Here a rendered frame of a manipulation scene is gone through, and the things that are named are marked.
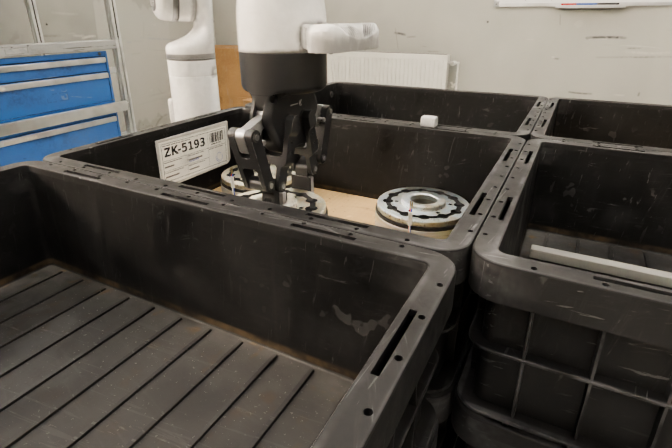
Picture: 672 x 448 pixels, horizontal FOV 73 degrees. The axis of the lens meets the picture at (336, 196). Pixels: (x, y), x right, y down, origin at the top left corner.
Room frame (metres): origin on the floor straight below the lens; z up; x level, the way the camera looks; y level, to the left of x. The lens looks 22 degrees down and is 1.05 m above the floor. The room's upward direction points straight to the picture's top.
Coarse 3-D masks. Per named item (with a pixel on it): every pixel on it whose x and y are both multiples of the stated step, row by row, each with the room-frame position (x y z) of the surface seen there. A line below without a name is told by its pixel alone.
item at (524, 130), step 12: (336, 84) 0.91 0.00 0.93; (348, 84) 0.90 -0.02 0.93; (360, 84) 0.89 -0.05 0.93; (372, 84) 0.89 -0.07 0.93; (492, 96) 0.78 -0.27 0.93; (504, 96) 0.77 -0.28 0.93; (516, 96) 0.76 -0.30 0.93; (528, 96) 0.75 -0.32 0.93; (540, 96) 0.75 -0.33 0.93; (540, 108) 0.65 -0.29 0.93; (384, 120) 0.57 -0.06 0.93; (396, 120) 0.57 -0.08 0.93; (528, 120) 0.58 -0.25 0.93; (492, 132) 0.50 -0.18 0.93; (504, 132) 0.50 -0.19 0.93; (516, 132) 0.50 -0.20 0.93; (528, 132) 0.50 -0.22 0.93
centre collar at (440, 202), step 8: (408, 192) 0.48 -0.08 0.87; (416, 192) 0.48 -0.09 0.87; (424, 192) 0.48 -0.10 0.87; (432, 192) 0.48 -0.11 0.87; (408, 200) 0.45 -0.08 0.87; (432, 200) 0.47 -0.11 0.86; (440, 200) 0.45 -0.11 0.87; (408, 208) 0.44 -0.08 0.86; (416, 208) 0.44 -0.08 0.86; (424, 208) 0.44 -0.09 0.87; (432, 208) 0.44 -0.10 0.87; (440, 208) 0.44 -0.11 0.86
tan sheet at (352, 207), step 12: (324, 192) 0.57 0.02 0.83; (336, 192) 0.57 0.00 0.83; (336, 204) 0.53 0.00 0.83; (348, 204) 0.53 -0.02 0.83; (360, 204) 0.53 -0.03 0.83; (372, 204) 0.53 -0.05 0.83; (336, 216) 0.49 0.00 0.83; (348, 216) 0.49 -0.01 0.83; (360, 216) 0.49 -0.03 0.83; (372, 216) 0.49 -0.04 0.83
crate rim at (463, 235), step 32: (160, 128) 0.52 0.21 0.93; (384, 128) 0.55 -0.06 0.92; (416, 128) 0.53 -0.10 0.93; (448, 128) 0.52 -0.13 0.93; (64, 160) 0.40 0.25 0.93; (512, 160) 0.40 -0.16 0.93; (192, 192) 0.32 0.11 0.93; (480, 192) 0.32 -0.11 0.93; (320, 224) 0.26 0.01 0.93; (352, 224) 0.26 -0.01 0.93; (480, 224) 0.26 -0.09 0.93; (448, 256) 0.23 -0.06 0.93
